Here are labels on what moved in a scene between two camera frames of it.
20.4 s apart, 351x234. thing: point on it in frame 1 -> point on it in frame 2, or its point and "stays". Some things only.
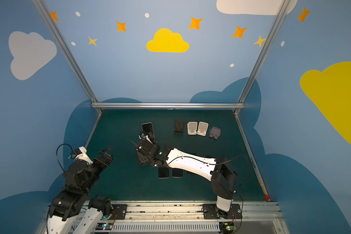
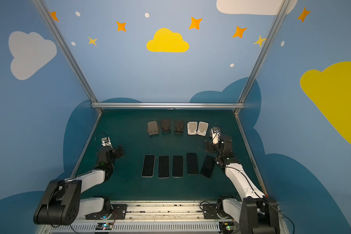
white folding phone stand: (203, 128) stays
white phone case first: (192, 127) stays
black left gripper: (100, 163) -> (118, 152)
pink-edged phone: (163, 172) stays
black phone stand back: (179, 127) stays
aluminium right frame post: (262, 54) stays
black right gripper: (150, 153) -> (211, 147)
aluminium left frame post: (88, 90) stays
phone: (147, 128) -> (148, 165)
